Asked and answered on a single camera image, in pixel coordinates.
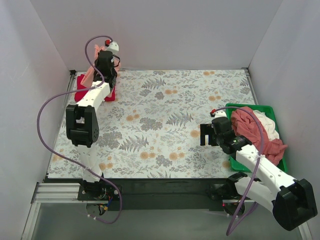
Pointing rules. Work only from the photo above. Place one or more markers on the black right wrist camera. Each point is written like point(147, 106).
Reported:
point(221, 126)

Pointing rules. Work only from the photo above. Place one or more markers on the white t shirt in tray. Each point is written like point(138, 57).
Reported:
point(268, 124)

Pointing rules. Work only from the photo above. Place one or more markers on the aluminium frame rail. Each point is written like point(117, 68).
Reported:
point(53, 193)

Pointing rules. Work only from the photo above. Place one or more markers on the salmon pink t shirt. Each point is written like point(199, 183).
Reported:
point(110, 46)

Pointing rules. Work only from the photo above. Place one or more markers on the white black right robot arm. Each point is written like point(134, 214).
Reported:
point(291, 201)

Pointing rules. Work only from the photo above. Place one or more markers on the floral patterned table mat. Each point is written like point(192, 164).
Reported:
point(152, 128)

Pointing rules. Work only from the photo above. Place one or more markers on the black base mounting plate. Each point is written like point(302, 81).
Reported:
point(160, 193)

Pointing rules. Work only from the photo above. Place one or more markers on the green plastic tray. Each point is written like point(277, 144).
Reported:
point(269, 112)

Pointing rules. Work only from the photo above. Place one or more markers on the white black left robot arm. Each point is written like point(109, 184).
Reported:
point(82, 127)

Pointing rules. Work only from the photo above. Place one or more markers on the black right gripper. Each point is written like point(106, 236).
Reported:
point(211, 136)

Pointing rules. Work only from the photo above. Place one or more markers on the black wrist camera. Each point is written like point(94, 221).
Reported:
point(104, 61)
point(221, 126)

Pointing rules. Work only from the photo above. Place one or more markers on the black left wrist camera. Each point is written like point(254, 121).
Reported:
point(104, 61)

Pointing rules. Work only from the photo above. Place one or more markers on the dusty rose t shirt in tray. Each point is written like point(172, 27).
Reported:
point(244, 122)

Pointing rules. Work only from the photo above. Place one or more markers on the folded red t shirt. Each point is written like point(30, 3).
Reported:
point(111, 95)

